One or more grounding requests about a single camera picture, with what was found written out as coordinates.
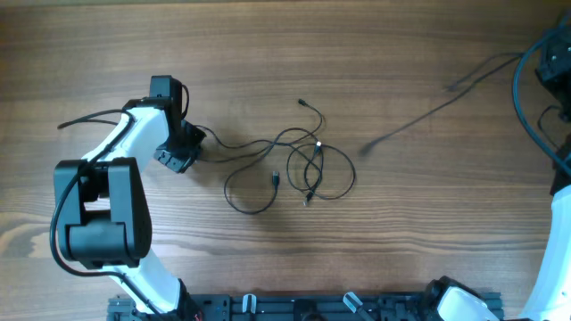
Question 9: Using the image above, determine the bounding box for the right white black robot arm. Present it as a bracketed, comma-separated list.
[512, 23, 570, 320]

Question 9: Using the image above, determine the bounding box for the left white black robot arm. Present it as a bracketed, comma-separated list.
[49, 75, 206, 320]

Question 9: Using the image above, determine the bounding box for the black usb cable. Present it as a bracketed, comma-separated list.
[195, 124, 322, 216]

